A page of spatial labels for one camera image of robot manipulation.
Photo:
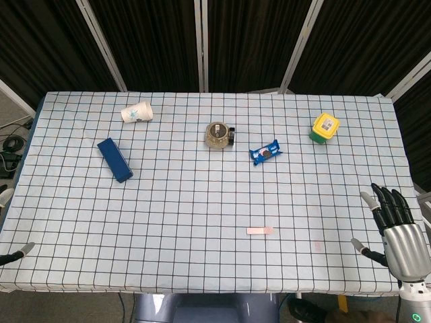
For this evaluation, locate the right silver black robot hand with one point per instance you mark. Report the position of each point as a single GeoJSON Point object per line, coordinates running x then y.
{"type": "Point", "coordinates": [402, 245]}

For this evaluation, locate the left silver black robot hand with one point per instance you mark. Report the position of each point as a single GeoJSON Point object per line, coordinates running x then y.
{"type": "Point", "coordinates": [13, 254]}

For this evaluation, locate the small pink and blue object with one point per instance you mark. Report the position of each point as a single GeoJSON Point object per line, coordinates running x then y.
{"type": "Point", "coordinates": [260, 231]}

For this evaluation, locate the black power adapter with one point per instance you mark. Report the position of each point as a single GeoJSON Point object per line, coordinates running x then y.
{"type": "Point", "coordinates": [7, 165]}

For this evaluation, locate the black round floor object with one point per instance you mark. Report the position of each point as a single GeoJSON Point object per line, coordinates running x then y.
{"type": "Point", "coordinates": [304, 309]}

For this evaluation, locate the black folding screen panel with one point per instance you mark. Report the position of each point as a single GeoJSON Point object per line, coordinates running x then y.
{"type": "Point", "coordinates": [415, 128]}
{"type": "Point", "coordinates": [363, 40]}
{"type": "Point", "coordinates": [148, 40]}
{"type": "Point", "coordinates": [40, 40]}
{"type": "Point", "coordinates": [249, 40]}

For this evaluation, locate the dark blue rectangular box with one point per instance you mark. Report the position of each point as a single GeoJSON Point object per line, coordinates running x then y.
{"type": "Point", "coordinates": [114, 160]}

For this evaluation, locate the yellow lidded green container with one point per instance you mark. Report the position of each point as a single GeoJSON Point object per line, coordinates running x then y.
{"type": "Point", "coordinates": [324, 129]}

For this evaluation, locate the blue cookie snack packet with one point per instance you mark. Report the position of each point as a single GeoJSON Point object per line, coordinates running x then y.
{"type": "Point", "coordinates": [265, 152]}

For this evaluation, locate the white printed paper cup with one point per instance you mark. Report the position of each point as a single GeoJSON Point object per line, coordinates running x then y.
{"type": "Point", "coordinates": [136, 112]}

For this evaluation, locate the blue checked tablecloth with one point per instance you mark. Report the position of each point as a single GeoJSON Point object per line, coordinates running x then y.
{"type": "Point", "coordinates": [202, 202]}

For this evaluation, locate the grey robot torso base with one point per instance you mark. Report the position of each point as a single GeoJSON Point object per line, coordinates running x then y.
{"type": "Point", "coordinates": [205, 307]}

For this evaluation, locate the small black round cap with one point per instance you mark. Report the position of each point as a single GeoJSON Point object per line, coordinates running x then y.
{"type": "Point", "coordinates": [231, 136]}

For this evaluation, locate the round jar with brown lid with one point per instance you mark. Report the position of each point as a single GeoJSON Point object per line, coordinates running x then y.
{"type": "Point", "coordinates": [216, 135]}

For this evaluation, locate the grey metal frame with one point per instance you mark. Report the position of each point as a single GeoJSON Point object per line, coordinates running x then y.
{"type": "Point", "coordinates": [425, 212]}

